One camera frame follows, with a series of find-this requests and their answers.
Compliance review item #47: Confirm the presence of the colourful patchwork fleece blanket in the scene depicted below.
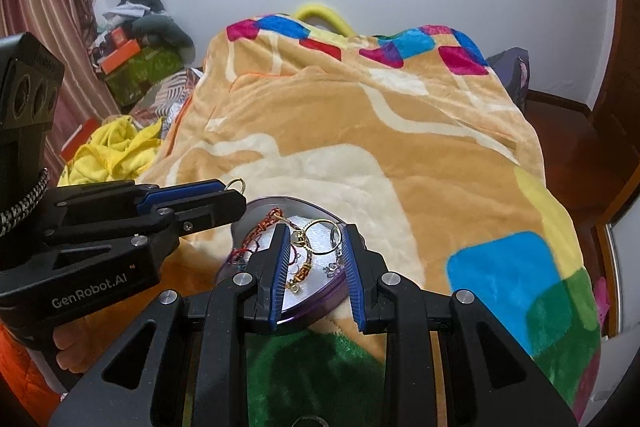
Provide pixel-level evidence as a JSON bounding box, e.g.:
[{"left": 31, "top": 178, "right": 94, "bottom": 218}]
[{"left": 116, "top": 15, "right": 600, "bottom": 416}]

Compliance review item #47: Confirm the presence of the dark bag behind bed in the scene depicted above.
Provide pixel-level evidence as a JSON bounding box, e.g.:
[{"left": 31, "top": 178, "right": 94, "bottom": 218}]
[{"left": 486, "top": 46, "right": 530, "bottom": 113}]

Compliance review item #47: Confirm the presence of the braided red yellow bracelet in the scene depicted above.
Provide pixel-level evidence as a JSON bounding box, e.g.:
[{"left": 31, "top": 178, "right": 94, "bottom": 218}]
[{"left": 284, "top": 250, "right": 315, "bottom": 294}]

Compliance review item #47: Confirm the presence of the pile of clothes and boxes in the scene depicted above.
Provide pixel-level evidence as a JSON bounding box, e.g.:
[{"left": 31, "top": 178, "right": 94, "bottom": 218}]
[{"left": 88, "top": 0, "right": 195, "bottom": 110}]

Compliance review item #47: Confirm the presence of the yellow curved bed headboard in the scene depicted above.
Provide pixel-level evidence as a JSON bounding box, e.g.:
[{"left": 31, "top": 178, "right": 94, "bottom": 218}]
[{"left": 292, "top": 3, "right": 356, "bottom": 37}]

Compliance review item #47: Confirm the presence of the yellow cloth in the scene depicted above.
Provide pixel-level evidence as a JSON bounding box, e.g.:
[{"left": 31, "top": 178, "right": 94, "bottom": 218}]
[{"left": 58, "top": 116, "right": 163, "bottom": 186}]

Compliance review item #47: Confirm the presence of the person's hand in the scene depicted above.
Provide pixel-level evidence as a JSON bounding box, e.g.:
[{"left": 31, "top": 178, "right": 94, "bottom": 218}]
[{"left": 52, "top": 319, "right": 100, "bottom": 374}]

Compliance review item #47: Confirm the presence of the black camera box on left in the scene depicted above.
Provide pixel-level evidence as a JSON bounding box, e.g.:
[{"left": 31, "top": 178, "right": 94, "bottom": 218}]
[{"left": 0, "top": 32, "right": 64, "bottom": 207}]

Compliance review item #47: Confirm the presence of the striped patterned cloth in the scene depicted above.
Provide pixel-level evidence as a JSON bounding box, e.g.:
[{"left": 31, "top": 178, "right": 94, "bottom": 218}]
[{"left": 129, "top": 67, "right": 203, "bottom": 139}]

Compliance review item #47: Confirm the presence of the striped pink curtain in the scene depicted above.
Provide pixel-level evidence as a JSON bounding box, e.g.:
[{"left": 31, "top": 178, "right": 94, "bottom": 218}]
[{"left": 1, "top": 0, "right": 119, "bottom": 185}]

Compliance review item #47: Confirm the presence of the red beaded bracelet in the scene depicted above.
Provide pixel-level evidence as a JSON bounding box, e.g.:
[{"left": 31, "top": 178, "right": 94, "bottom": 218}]
[{"left": 230, "top": 207, "right": 284, "bottom": 268}]

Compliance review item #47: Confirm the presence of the purple heart-shaped tin box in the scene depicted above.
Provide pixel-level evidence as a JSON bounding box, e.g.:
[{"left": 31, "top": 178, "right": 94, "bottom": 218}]
[{"left": 216, "top": 196, "right": 348, "bottom": 332}]

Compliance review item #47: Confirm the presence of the large gold ring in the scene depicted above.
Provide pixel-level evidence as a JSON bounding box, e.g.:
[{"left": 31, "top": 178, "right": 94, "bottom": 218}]
[{"left": 302, "top": 218, "right": 344, "bottom": 257}]

